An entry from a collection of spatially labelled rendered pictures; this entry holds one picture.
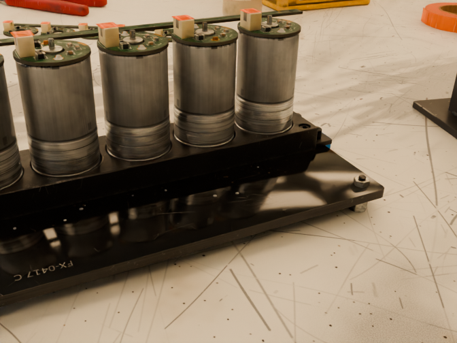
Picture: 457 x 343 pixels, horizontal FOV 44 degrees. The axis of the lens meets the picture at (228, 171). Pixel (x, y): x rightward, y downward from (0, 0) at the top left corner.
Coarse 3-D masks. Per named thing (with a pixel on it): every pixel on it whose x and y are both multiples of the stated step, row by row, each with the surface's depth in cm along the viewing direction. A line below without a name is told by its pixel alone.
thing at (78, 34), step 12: (264, 12) 24; (276, 12) 24; (288, 12) 24; (300, 12) 24; (144, 24) 22; (156, 24) 22; (168, 24) 22; (36, 36) 20; (48, 36) 20; (60, 36) 20; (72, 36) 20; (84, 36) 21
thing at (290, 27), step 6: (264, 18) 23; (276, 18) 23; (282, 24) 22; (288, 24) 22; (294, 24) 22; (240, 30) 22; (246, 30) 22; (258, 30) 22; (264, 30) 21; (270, 30) 22; (276, 30) 22; (288, 30) 22; (294, 30) 22; (300, 30) 22; (258, 36) 21; (264, 36) 21; (270, 36) 21; (276, 36) 21; (282, 36) 21; (288, 36) 21
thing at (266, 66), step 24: (264, 24) 22; (240, 48) 22; (264, 48) 22; (288, 48) 22; (240, 72) 23; (264, 72) 22; (288, 72) 22; (240, 96) 23; (264, 96) 22; (288, 96) 23; (240, 120) 24; (264, 120) 23; (288, 120) 23
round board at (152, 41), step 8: (128, 32) 21; (136, 32) 21; (144, 32) 21; (144, 40) 20; (152, 40) 20; (160, 40) 20; (168, 40) 20; (104, 48) 19; (112, 48) 19; (120, 48) 19; (128, 48) 19; (136, 48) 19; (152, 48) 19; (160, 48) 19
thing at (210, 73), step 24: (192, 48) 20; (216, 48) 20; (192, 72) 21; (216, 72) 21; (192, 96) 21; (216, 96) 21; (192, 120) 22; (216, 120) 22; (192, 144) 22; (216, 144) 22
